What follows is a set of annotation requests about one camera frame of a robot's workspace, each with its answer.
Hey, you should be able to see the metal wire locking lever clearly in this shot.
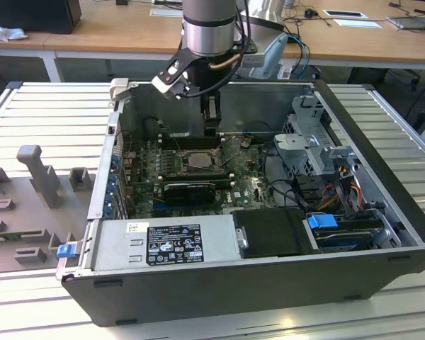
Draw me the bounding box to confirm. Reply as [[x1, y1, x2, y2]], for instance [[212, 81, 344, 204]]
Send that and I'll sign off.
[[222, 138, 242, 167], [172, 135, 186, 157]]

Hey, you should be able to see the silver topped CPU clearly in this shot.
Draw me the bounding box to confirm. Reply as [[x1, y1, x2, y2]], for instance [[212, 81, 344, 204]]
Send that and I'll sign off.
[[183, 152, 217, 174]]

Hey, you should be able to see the black CPU socket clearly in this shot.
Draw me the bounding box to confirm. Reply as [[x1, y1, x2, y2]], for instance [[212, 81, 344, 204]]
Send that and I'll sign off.
[[176, 148, 223, 176]]

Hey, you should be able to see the pale blue teach pendant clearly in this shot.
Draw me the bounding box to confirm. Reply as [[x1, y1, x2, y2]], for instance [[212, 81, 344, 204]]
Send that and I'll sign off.
[[249, 32, 292, 81]]

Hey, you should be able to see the grey plastic case latch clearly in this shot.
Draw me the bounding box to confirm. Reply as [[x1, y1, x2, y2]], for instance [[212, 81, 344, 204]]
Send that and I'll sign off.
[[108, 78, 130, 104]]

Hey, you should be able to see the green motherboard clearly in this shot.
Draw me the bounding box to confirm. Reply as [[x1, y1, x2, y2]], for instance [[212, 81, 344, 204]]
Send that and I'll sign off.
[[125, 132, 288, 219]]

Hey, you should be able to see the black graphics card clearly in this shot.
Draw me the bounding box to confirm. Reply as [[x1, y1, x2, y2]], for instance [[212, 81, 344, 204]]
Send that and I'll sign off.
[[162, 181, 216, 205]]

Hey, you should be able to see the grey perforated drive cage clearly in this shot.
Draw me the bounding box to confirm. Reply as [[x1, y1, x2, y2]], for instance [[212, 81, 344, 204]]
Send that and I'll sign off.
[[272, 93, 363, 186]]

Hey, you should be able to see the white flat strip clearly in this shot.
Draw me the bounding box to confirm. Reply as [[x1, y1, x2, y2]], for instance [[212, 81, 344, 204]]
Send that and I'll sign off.
[[334, 18, 384, 29]]

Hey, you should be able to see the black plastic shroud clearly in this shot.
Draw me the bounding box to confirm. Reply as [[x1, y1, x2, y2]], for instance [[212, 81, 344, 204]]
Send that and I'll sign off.
[[229, 208, 311, 259]]

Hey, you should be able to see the hard disk in blue carrier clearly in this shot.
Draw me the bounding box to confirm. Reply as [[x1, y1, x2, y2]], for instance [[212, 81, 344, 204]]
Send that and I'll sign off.
[[306, 212, 373, 253]]

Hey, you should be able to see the black computer tower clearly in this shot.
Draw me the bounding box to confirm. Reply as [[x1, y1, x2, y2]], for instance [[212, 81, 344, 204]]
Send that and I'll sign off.
[[0, 0, 82, 35]]

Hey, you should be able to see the grey power supply unit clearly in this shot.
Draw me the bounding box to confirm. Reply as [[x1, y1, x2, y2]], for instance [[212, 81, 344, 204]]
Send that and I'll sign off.
[[81, 214, 242, 272]]

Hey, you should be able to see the crumpled white paper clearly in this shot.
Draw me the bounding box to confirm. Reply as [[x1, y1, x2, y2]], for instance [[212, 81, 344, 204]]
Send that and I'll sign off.
[[0, 19, 28, 42]]

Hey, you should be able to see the grey parts rack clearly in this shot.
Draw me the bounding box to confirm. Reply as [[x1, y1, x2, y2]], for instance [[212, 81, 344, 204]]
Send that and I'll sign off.
[[0, 144, 97, 274]]

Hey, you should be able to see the grey tablet computer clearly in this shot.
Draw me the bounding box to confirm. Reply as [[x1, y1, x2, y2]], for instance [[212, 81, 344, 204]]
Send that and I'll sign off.
[[385, 14, 425, 31]]

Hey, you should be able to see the black grey PC case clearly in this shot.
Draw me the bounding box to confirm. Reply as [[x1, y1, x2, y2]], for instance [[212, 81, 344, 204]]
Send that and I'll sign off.
[[55, 78, 425, 329]]

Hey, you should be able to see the blue plastic release latch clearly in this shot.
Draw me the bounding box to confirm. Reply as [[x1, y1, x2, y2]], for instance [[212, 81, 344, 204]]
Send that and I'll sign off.
[[56, 244, 76, 260]]

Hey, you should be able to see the green RAM stick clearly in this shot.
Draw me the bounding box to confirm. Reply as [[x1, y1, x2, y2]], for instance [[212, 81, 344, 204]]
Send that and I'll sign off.
[[0, 229, 43, 245]]

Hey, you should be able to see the brown curved cable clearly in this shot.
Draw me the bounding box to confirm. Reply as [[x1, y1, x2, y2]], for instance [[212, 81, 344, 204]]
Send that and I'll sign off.
[[208, 52, 241, 74]]

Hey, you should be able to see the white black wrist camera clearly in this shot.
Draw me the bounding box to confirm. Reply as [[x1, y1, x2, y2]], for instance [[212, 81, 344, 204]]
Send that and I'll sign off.
[[150, 49, 196, 101]]

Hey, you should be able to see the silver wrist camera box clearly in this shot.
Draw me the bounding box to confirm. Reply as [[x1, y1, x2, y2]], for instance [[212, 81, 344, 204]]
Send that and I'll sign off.
[[239, 52, 267, 68]]

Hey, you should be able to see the white desk cable plate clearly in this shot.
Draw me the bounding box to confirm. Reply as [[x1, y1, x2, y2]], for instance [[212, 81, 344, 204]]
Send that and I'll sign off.
[[322, 9, 364, 18], [149, 7, 184, 18]]

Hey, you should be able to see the thin red black wire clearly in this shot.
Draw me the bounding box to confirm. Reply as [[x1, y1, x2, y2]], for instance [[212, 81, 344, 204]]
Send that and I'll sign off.
[[118, 130, 135, 157]]

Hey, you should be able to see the blue cable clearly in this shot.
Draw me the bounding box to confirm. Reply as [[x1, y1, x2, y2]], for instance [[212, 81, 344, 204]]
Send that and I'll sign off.
[[286, 33, 311, 77]]

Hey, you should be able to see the black looped data cable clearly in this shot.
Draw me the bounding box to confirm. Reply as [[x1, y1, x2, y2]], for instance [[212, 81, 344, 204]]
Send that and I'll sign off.
[[261, 143, 307, 213]]

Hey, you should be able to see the wooden desk white frame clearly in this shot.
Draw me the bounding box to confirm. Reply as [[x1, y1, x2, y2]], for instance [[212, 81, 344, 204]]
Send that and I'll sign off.
[[44, 0, 425, 72], [0, 6, 84, 83]]

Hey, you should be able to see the yellow red power wire bundle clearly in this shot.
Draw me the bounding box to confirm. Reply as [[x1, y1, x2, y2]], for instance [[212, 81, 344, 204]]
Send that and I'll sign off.
[[318, 176, 363, 210]]

